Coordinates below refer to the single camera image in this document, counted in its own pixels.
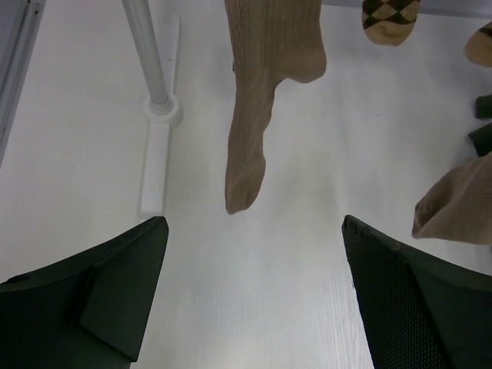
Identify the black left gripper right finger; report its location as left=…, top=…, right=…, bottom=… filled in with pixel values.
left=341, top=215, right=491, bottom=368

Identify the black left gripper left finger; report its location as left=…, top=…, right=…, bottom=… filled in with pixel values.
left=1, top=216, right=169, bottom=368

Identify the beige ribbed sock striped cuff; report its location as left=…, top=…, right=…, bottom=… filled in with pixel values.
left=224, top=1, right=327, bottom=214

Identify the olive green hanging garment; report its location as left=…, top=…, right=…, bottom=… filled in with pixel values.
left=467, top=94, right=492, bottom=157

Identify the white and steel clothes rack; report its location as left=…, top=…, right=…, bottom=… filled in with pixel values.
left=123, top=1, right=183, bottom=220

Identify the brown argyle sock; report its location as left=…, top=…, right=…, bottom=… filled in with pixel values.
left=464, top=22, right=492, bottom=68
left=361, top=0, right=421, bottom=47

